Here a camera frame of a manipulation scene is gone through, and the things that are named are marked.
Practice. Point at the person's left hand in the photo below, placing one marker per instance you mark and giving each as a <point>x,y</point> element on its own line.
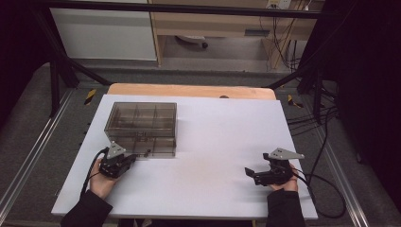
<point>102,184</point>

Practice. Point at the brown transparent bottom drawer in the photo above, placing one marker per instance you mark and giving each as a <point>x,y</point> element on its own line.
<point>157,150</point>

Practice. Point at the person's right hand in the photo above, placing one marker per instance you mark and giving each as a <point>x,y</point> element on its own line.
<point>288,186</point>

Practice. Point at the aluminium rail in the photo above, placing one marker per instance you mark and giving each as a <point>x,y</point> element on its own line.
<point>34,148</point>
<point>343,179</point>

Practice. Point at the white table board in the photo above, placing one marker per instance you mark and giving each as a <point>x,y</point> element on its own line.
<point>205,176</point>

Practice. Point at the white cabinet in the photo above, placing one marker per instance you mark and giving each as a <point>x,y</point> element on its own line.
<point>104,34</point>

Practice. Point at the black curtain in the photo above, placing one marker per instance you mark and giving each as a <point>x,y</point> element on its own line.
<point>19,56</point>
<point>369,78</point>

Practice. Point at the black metal frame strut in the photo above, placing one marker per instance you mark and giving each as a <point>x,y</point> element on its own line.
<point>310,78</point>
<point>63,63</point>

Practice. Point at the light wooden desk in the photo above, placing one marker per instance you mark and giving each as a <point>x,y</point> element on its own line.
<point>214,25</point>

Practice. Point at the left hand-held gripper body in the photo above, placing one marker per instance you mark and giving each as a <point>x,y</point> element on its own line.
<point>115,165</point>

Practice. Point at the black horizontal frame bar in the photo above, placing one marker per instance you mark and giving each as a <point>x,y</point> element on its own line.
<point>189,9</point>

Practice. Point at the white power strip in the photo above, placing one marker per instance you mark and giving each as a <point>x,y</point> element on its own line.
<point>279,3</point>

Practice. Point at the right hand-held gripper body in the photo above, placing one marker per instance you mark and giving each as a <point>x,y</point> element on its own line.
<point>274,176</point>

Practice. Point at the wooden table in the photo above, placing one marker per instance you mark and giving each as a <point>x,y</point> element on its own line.
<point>189,90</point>

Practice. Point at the brown transparent organizer box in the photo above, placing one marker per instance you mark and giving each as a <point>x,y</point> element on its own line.
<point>142,118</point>

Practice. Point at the yellow black tape strip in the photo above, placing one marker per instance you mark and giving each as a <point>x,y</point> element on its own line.
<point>90,96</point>
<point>293,101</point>

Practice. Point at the brown transparent drawer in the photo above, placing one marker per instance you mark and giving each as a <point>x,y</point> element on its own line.
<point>157,133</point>
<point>157,150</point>

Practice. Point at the chair base with caster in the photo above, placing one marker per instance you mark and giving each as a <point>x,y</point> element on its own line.
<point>194,39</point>

